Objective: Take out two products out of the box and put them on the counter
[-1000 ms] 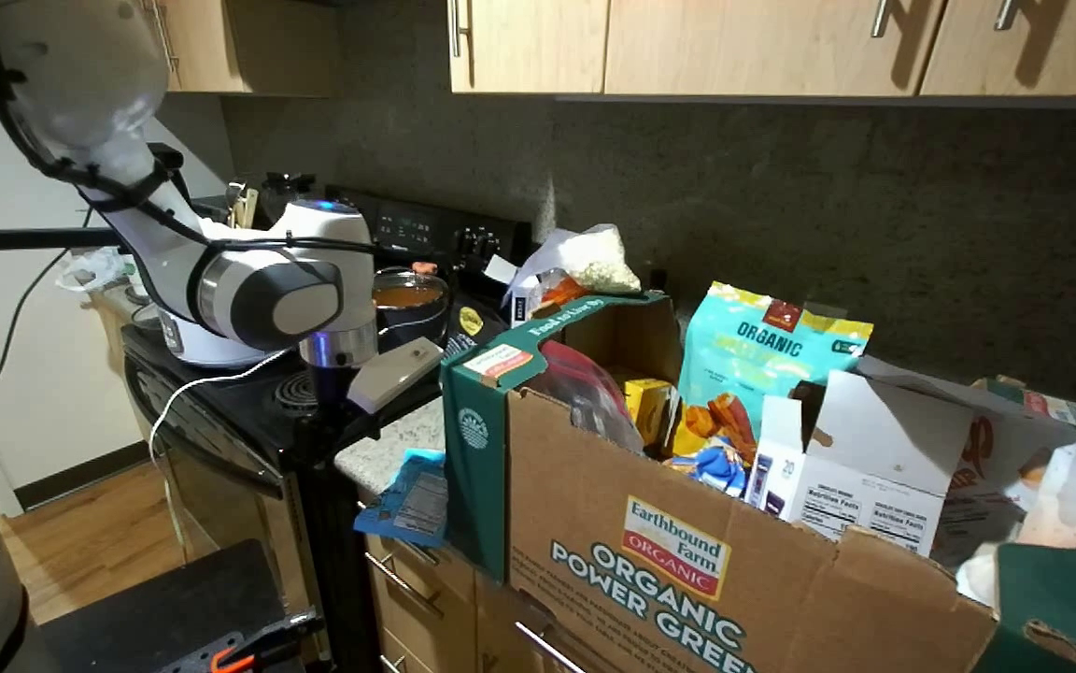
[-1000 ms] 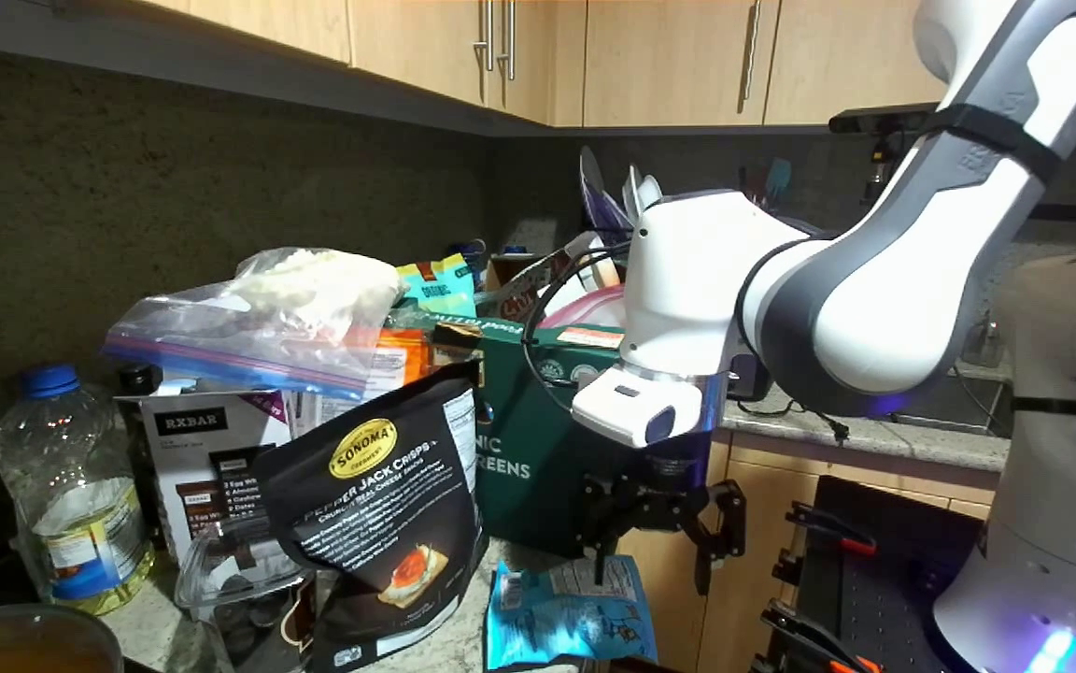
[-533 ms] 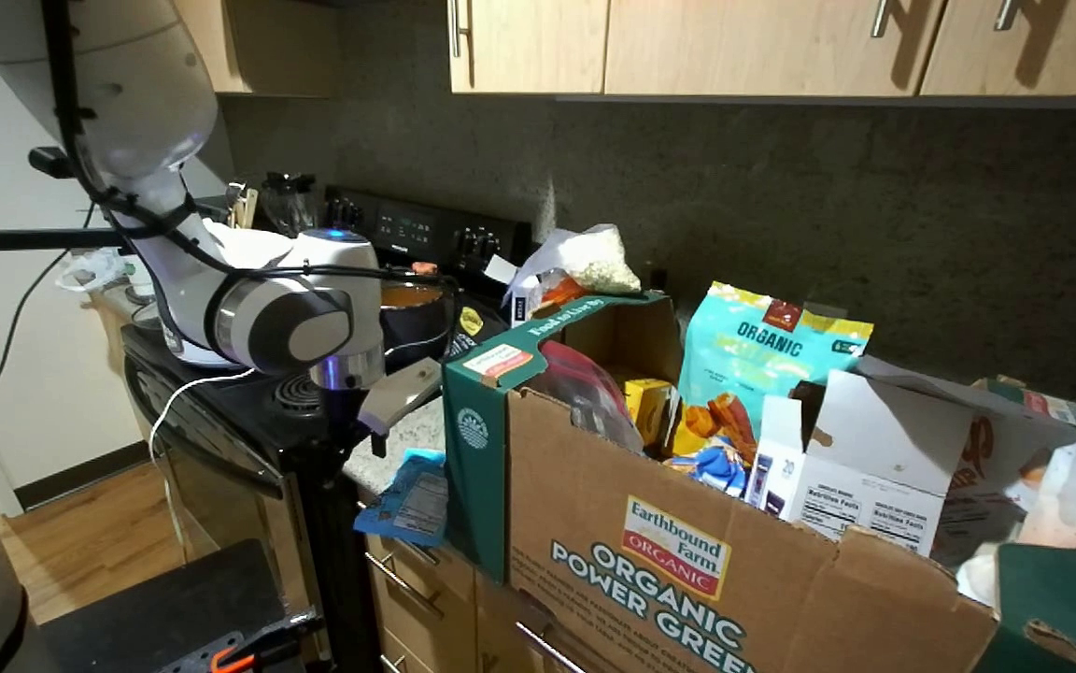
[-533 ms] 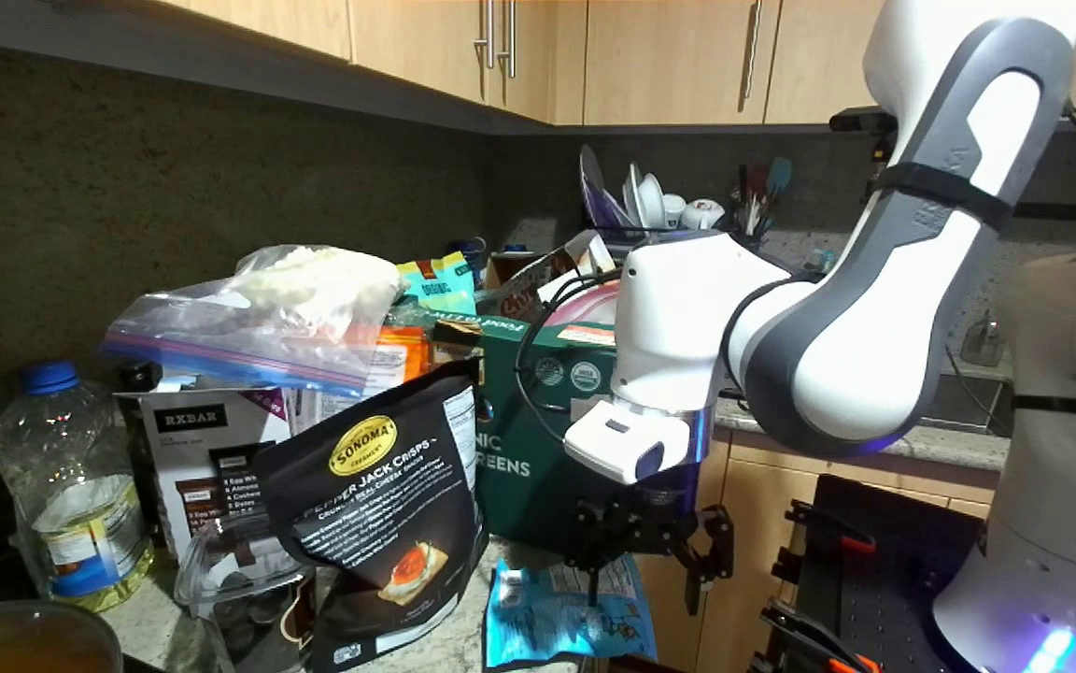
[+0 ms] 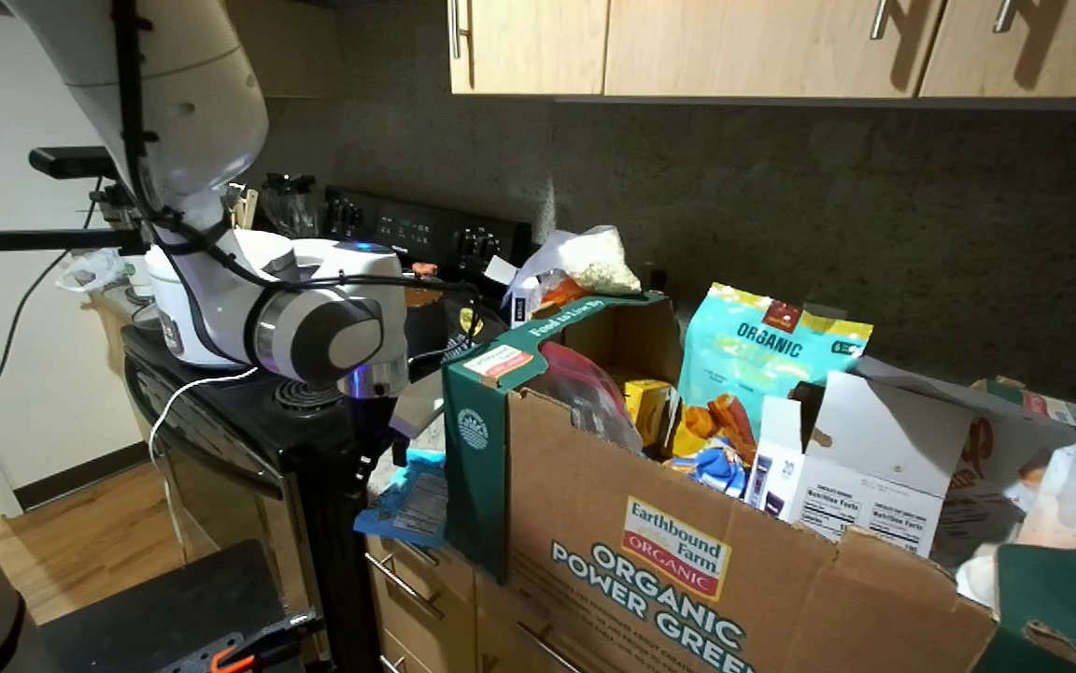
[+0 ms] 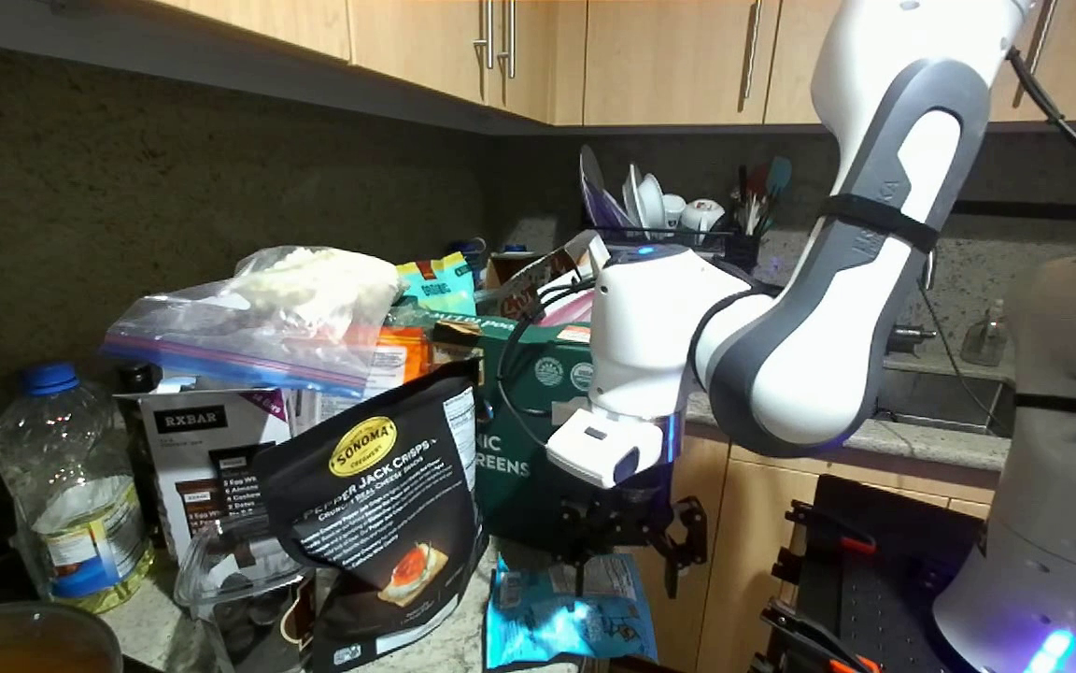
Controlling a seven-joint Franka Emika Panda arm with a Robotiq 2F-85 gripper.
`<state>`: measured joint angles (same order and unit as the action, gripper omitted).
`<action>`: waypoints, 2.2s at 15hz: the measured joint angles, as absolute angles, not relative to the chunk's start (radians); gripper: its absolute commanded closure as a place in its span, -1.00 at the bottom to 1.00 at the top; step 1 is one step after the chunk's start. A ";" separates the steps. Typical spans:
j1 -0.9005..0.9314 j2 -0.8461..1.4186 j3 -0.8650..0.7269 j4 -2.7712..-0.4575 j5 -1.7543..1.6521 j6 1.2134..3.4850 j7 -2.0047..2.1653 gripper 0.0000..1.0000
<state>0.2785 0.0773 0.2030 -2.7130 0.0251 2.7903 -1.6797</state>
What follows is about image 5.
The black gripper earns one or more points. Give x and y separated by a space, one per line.
367 427

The light blue snack bag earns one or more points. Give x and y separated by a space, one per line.
410 510

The black Sonoma crisps bag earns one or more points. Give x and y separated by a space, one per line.
470 322

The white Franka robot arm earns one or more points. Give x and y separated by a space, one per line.
190 98

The green cardboard power greens box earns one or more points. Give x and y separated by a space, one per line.
637 523

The black pot with brown soup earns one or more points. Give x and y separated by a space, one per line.
428 322

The black electric stove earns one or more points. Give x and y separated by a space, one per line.
241 500

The wooden drawer cabinet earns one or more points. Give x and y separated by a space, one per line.
420 611

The red lidded round container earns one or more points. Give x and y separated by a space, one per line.
587 385

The yellow package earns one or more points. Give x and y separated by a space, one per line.
647 413

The clear zip bag white contents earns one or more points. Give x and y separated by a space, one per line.
594 260

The black cart orange clamps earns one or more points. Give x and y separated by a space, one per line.
150 611

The blue white pouch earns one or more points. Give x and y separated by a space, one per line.
724 474

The teal organic mango bag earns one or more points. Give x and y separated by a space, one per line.
748 348

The narrow white carton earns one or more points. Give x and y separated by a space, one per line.
779 462

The large white carton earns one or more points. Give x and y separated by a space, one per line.
867 474

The crumpled paper bag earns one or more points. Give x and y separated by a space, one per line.
1010 500

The green red printed package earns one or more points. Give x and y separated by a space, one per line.
1056 405

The black camera stand bar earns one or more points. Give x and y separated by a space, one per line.
17 241

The black camera on mount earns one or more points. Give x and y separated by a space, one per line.
64 161

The wooden wall cabinet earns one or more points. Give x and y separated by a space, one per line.
748 42

